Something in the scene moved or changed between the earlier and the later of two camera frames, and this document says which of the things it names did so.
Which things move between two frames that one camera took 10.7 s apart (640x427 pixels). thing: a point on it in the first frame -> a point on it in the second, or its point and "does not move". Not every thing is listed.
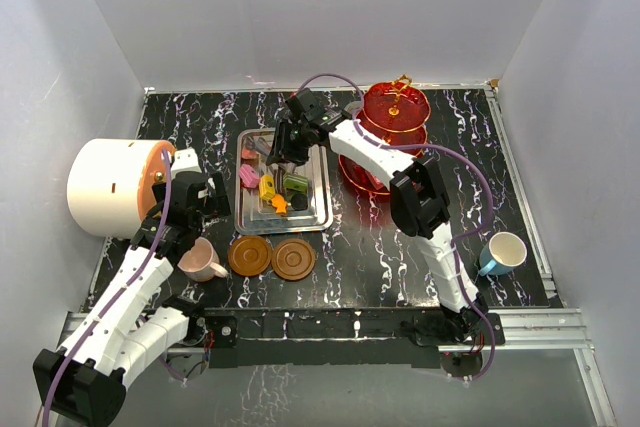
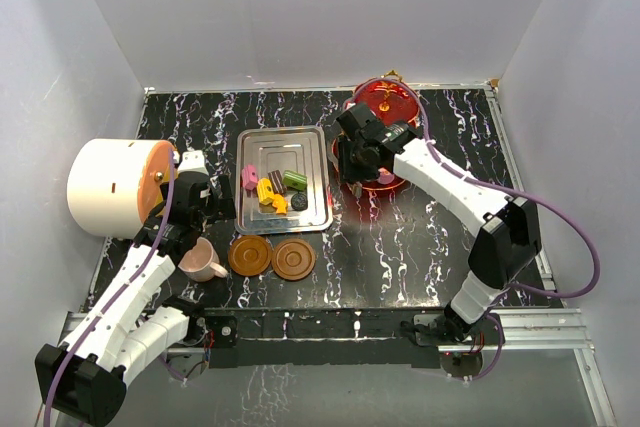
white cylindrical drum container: x=110 y=184 does not move
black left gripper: x=220 y=209 does not move
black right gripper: x=283 y=153 -> x=350 y=173
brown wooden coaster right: x=293 y=259 does not move
